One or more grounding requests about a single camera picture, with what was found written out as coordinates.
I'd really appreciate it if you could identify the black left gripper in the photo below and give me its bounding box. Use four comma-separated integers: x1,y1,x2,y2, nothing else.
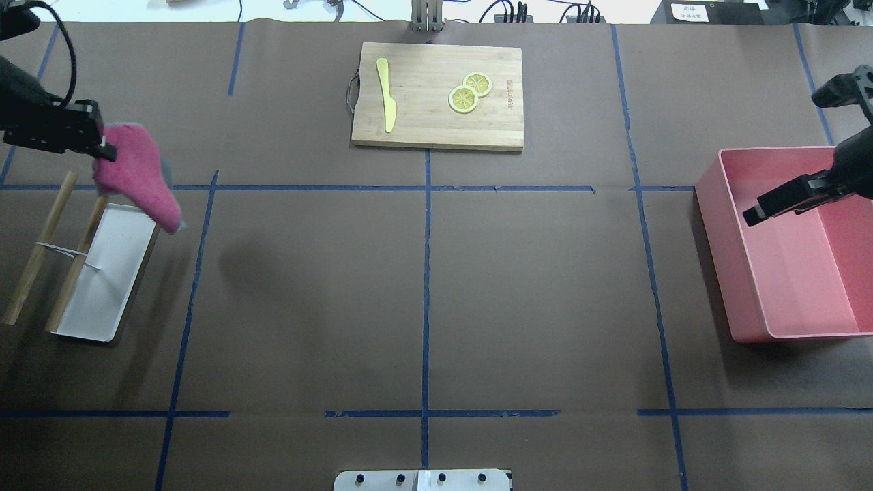
3,100,117,162

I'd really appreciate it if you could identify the lemon slice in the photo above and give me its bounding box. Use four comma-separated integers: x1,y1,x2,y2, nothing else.
462,72,493,98
447,85,479,114

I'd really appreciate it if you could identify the white tray wooden towel rack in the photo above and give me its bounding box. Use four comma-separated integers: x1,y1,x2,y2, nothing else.
2,172,161,343

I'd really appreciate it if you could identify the aluminium frame post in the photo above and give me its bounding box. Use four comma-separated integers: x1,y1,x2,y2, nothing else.
411,0,445,32

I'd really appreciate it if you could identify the bamboo cutting board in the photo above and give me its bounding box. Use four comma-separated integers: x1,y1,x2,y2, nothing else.
351,42,526,153

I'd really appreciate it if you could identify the yellow plastic knife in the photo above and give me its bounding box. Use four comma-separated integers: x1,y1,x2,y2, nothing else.
375,58,397,134

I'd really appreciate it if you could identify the front lemon slice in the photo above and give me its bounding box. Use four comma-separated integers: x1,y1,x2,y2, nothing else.
447,85,479,114

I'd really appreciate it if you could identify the magenta and grey cleaning cloth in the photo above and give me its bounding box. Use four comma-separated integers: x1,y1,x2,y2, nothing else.
91,122,186,235

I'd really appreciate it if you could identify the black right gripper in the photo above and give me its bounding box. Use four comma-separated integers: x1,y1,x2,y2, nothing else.
742,170,853,227

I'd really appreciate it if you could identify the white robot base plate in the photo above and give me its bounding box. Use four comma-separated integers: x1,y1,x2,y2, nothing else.
333,468,514,490

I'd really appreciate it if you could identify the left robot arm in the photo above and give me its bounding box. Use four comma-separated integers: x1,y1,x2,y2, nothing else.
1,1,117,162

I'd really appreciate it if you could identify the rear lemon slice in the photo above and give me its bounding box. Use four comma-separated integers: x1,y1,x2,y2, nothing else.
462,72,493,98

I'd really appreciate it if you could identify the pink plastic bin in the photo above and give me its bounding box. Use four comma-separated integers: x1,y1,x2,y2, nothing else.
695,146,872,343

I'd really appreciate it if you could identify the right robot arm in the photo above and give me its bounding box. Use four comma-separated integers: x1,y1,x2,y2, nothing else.
742,65,872,227

